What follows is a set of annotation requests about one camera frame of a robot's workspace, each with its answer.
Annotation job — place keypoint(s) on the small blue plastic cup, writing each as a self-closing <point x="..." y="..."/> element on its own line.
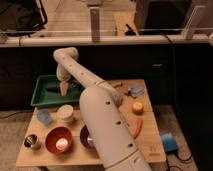
<point x="44" y="116"/>

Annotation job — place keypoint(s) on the red bowl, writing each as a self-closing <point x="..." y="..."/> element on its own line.
<point x="58" y="140"/>

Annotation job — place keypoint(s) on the purple bowl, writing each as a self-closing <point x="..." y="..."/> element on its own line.
<point x="85" y="139"/>

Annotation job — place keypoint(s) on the grey vertical post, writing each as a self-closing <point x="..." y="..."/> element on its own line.
<point x="95" y="24"/>

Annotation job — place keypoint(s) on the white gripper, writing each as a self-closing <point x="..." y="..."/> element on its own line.
<point x="63" y="75"/>

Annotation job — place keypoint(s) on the black monitor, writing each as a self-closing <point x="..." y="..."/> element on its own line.
<point x="153" y="17"/>

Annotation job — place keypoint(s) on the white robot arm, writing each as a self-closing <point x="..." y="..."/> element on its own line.
<point x="99" y="106"/>

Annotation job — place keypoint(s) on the yellow round fruit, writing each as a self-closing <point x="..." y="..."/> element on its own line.
<point x="137" y="108"/>

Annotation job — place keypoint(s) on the blue box on floor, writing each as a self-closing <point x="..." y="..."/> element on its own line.
<point x="169" y="143"/>

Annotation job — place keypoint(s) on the white paper cup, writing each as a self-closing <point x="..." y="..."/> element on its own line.
<point x="66" y="113"/>

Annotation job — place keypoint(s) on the green plastic tray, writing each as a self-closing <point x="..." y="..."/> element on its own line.
<point x="43" y="99"/>

